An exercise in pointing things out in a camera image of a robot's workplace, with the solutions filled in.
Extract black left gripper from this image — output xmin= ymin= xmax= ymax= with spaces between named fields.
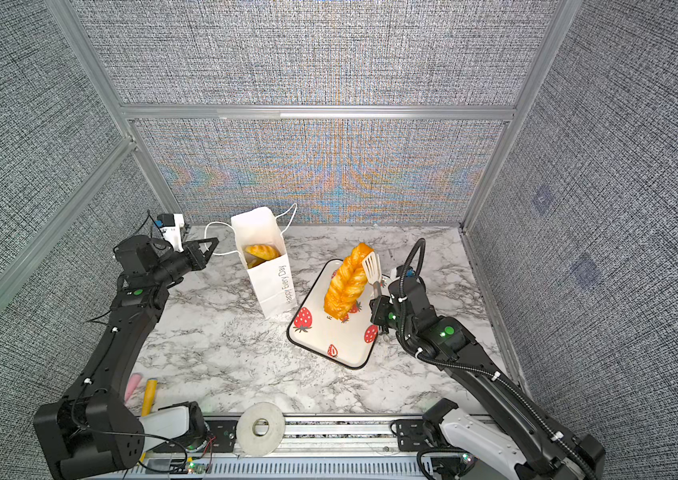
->
xmin=153 ymin=238 xmax=219 ymax=289

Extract aluminium front rail frame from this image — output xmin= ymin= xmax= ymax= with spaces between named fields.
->
xmin=122 ymin=413 xmax=580 ymax=480

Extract small circuit board right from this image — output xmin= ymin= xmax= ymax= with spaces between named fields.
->
xmin=455 ymin=453 xmax=477 ymax=477

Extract purple plastic fork toy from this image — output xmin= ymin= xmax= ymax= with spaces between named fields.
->
xmin=123 ymin=373 xmax=143 ymax=404

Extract croissant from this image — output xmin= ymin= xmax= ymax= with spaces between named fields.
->
xmin=244 ymin=244 xmax=281 ymax=269

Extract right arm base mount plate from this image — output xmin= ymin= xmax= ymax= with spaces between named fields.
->
xmin=390 ymin=418 xmax=433 ymax=452

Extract white paper gift bag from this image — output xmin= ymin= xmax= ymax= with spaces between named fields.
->
xmin=204 ymin=202 xmax=298 ymax=318

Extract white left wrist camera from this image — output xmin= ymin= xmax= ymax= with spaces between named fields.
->
xmin=154 ymin=213 xmax=185 ymax=252

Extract white tape roll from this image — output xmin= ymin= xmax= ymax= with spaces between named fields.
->
xmin=236 ymin=402 xmax=286 ymax=457

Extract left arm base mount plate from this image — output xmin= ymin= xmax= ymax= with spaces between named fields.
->
xmin=179 ymin=417 xmax=238 ymax=455

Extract small green circuit board left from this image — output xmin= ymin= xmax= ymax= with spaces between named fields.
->
xmin=180 ymin=458 xmax=211 ymax=476

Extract white rectangular black-rimmed tray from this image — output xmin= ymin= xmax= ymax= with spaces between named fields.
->
xmin=286 ymin=259 xmax=379 ymax=369

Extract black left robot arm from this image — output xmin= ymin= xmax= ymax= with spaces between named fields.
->
xmin=33 ymin=235 xmax=218 ymax=479

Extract yellow plastic scoop toy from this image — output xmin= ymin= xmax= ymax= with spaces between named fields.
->
xmin=140 ymin=378 xmax=158 ymax=417

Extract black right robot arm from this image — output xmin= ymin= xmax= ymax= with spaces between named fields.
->
xmin=370 ymin=239 xmax=606 ymax=479

